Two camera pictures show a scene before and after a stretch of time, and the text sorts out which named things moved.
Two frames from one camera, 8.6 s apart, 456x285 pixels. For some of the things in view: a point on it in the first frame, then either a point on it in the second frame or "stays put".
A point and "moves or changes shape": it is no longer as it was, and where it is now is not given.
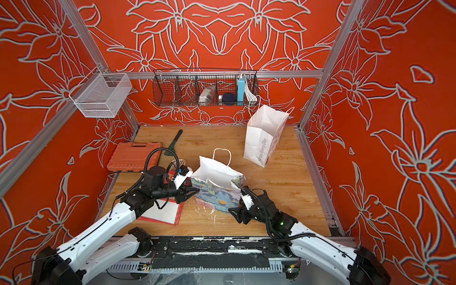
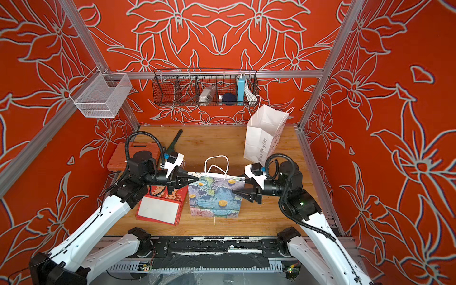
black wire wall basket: x=206 y=87 stays put
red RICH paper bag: x=164 y=211 stays put
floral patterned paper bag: x=219 y=186 moves or changes shape
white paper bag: x=264 y=130 stays put
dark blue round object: x=229 y=99 stays put
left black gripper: x=184 y=195 to x=178 y=180
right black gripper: x=240 y=212 to x=252 y=200
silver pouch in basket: x=207 y=96 stays put
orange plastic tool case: x=135 y=157 stays put
